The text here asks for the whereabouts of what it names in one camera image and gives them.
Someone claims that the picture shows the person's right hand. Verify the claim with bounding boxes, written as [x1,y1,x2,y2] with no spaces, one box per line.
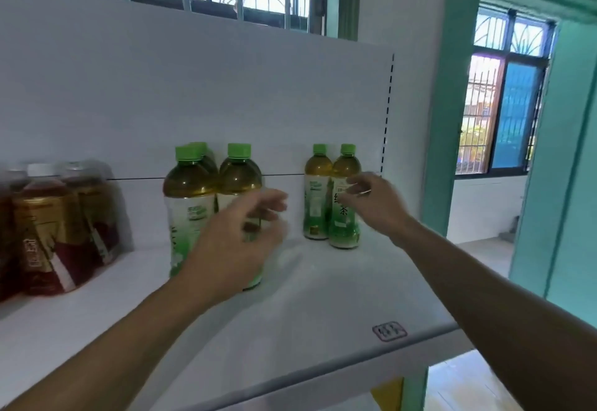
[338,173,417,245]

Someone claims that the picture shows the person's left hand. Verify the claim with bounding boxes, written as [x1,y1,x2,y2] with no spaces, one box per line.
[180,188,290,310]

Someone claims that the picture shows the white metal shelf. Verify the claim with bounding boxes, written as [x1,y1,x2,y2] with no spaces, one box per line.
[0,0,475,411]

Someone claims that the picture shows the row of amber drink bottles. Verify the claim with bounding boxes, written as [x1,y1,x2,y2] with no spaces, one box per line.
[0,160,123,300]

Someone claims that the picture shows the person's right forearm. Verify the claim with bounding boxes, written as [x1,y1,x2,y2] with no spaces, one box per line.
[396,224,597,411]

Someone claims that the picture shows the person's left forearm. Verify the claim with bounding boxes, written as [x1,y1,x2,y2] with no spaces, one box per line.
[4,280,216,411]

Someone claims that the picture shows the small handwritten shelf label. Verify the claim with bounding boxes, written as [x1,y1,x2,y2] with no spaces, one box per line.
[372,321,409,343]

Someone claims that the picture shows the blue-framed barred window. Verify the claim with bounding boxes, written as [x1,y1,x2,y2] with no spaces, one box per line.
[455,5,558,178]

